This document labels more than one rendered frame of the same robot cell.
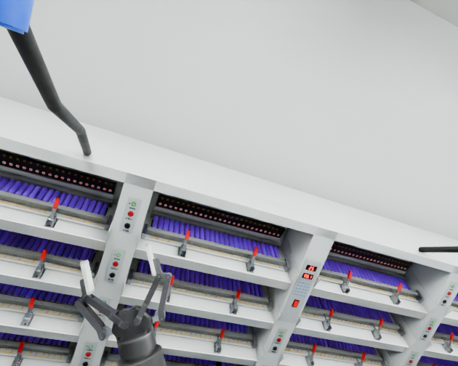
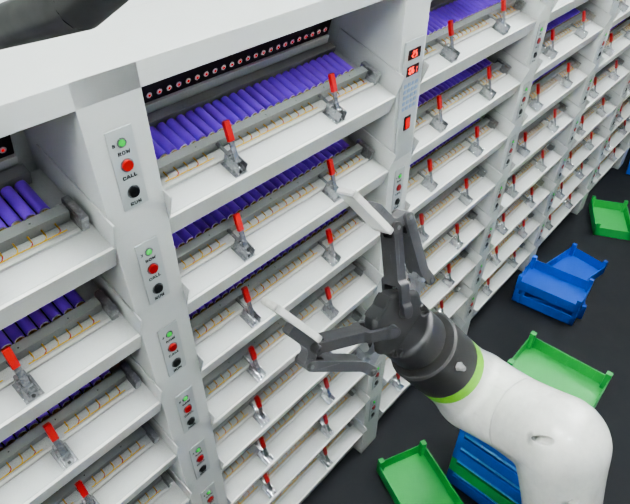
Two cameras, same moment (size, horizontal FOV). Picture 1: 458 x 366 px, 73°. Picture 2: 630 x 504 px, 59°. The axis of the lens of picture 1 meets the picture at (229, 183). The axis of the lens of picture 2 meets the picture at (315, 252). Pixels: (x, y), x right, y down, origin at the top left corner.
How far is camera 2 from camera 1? 0.47 m
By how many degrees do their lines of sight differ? 40
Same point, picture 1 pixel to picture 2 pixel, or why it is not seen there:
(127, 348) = (425, 352)
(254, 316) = (361, 181)
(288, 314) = (402, 145)
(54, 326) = (112, 425)
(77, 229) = (41, 269)
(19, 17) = not seen: outside the picture
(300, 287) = (408, 95)
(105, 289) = (158, 316)
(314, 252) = (412, 23)
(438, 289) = not seen: outside the picture
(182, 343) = (288, 289)
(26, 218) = not seen: outside the picture
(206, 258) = (273, 149)
